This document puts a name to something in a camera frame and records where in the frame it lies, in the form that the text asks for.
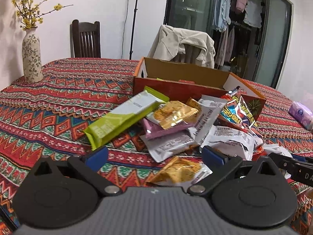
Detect pumpkin oat crisps packet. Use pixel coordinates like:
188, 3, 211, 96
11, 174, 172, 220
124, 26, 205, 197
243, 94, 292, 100
148, 156, 213, 187

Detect white silver snack packet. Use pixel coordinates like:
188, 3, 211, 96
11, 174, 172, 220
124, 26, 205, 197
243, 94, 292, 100
201, 126, 263, 161

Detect green white wafer bar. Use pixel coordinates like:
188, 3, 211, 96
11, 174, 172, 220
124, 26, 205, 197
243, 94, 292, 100
84, 86, 169, 151

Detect white crisps packet left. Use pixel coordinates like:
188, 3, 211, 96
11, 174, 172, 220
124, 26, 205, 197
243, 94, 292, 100
140, 131, 198, 163

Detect silver crisps packet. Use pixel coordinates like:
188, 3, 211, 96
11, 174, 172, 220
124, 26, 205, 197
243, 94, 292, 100
186, 95, 227, 145

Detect red orange noodle snack bag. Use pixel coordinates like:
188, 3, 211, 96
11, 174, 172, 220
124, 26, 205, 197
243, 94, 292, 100
218, 86, 263, 139

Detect gold cracker packet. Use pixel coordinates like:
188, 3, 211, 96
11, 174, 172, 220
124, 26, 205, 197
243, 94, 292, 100
146, 101, 199, 129

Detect purple tissue pack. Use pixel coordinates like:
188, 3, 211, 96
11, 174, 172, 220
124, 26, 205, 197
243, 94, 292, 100
289, 101, 313, 130

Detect orange cardboard pumpkin box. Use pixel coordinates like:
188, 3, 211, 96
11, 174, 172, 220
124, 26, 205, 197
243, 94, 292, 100
133, 57, 266, 119

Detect floral ceramic vase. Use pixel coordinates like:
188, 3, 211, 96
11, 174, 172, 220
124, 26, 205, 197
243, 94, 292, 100
22, 28, 43, 84

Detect chair with beige jacket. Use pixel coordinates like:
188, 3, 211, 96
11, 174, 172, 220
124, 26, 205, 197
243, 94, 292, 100
148, 24, 215, 69

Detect dark wooden chair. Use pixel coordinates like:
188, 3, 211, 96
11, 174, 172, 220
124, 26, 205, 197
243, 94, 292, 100
72, 19, 101, 58

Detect light blue hanging shirt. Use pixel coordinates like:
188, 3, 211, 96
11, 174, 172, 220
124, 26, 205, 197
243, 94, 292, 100
213, 0, 231, 32

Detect white hanging shirt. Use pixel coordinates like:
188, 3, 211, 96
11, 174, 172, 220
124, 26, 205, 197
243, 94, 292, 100
244, 0, 262, 28

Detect glass sliding door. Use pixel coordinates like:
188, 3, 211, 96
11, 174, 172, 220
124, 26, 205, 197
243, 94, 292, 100
163, 0, 214, 33

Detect pink hanging garment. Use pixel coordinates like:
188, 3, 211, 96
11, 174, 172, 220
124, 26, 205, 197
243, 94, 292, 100
235, 0, 247, 14

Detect yellow flower branches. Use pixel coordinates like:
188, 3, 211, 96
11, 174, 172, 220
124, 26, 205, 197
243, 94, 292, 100
11, 0, 73, 31

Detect studio light on stand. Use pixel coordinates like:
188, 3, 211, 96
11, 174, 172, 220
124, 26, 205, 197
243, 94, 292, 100
121, 0, 139, 60

